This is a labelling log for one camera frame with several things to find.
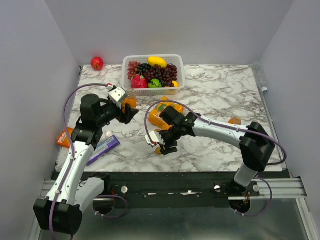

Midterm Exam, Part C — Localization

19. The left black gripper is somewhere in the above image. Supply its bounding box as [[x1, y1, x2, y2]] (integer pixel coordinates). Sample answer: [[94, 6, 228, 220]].
[[96, 99, 139, 126]]

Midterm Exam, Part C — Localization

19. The orange juice bottle back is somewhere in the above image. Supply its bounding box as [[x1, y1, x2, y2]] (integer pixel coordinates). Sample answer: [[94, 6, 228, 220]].
[[122, 89, 137, 109]]

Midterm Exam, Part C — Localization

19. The orange juice bottle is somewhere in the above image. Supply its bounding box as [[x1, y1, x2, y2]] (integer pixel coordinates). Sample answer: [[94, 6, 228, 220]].
[[228, 116, 242, 125], [122, 89, 137, 109]]

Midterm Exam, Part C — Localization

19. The brown bottle cap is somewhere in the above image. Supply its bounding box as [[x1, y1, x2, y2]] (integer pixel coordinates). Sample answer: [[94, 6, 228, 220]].
[[155, 147, 162, 155]]

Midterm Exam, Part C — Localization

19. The blue white bottle cap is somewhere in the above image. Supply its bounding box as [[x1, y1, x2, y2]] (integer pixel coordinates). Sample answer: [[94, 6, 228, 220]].
[[261, 86, 268, 93]]

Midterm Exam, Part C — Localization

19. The clear plastic bottle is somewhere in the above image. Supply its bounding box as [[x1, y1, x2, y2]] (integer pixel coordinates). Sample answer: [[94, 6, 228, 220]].
[[251, 61, 268, 93]]

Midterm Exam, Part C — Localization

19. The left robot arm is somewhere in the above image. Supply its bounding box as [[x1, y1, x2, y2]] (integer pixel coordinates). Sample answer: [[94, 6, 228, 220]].
[[33, 89, 139, 240]]

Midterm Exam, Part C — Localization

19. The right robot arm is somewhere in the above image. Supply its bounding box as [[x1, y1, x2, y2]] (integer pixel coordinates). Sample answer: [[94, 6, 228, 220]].
[[159, 106, 275, 196]]

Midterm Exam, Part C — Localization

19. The orange mango gummy bag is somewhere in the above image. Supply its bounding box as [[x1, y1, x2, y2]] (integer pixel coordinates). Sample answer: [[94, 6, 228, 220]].
[[148, 102, 184, 130]]

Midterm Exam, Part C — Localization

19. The purple candy package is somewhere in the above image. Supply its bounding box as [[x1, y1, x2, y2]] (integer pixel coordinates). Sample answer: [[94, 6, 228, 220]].
[[86, 135, 120, 166]]

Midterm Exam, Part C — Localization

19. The red dragon fruit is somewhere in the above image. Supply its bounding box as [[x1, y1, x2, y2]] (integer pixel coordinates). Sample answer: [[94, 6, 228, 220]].
[[131, 74, 148, 89]]

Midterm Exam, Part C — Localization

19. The green lime ball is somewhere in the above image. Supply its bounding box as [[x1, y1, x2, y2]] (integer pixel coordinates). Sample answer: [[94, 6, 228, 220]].
[[148, 78, 163, 88]]

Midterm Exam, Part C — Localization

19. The dark purple grape bunch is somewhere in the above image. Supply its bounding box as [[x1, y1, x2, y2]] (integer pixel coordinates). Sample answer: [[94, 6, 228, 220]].
[[136, 63, 153, 74]]

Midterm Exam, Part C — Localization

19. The small yellow lemon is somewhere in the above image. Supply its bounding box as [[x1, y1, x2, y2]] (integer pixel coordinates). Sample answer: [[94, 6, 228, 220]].
[[171, 81, 179, 88]]

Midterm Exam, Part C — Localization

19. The dark red grape bunch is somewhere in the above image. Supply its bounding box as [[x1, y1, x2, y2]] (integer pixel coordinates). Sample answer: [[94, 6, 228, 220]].
[[142, 64, 178, 88]]

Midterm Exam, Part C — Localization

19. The red apple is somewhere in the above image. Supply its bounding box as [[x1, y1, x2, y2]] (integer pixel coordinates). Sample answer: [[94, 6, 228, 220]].
[[90, 56, 104, 71]]

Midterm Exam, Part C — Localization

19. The yellow mango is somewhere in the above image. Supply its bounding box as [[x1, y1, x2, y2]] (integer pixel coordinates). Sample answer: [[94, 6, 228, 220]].
[[147, 56, 168, 68]]

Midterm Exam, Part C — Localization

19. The orange razor box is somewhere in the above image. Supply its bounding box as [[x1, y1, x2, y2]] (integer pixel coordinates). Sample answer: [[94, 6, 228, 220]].
[[56, 129, 70, 148]]

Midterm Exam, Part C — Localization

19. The white plastic basket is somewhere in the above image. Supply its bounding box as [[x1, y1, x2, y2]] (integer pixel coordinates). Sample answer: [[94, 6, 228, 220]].
[[120, 54, 185, 96]]

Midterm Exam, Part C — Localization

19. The black base frame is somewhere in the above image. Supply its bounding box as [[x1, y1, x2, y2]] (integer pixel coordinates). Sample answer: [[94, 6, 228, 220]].
[[81, 172, 260, 209]]

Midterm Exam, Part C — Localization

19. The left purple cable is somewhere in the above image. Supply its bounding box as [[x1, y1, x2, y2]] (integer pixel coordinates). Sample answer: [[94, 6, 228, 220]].
[[48, 83, 113, 240]]

